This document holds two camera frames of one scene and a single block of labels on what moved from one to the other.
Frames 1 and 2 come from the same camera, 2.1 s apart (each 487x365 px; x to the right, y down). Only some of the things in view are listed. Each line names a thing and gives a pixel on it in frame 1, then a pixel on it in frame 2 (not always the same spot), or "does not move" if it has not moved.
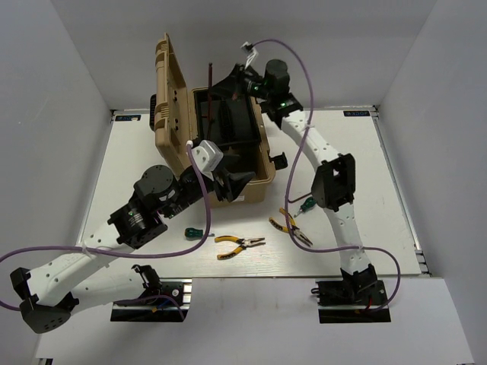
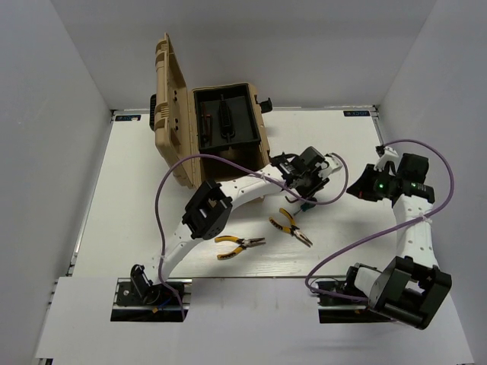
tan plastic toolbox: x=176 y=130 → x=195 y=172
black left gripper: x=233 y=183 → x=319 y=182
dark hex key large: x=210 y=81 → x=203 y=130
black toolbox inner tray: x=228 y=121 does not move
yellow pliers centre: x=243 y=242 does not move
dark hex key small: x=291 y=201 does not move
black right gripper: x=229 y=87 → x=361 y=188
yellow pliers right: x=292 y=223 does not move
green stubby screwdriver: x=308 y=204 does not move
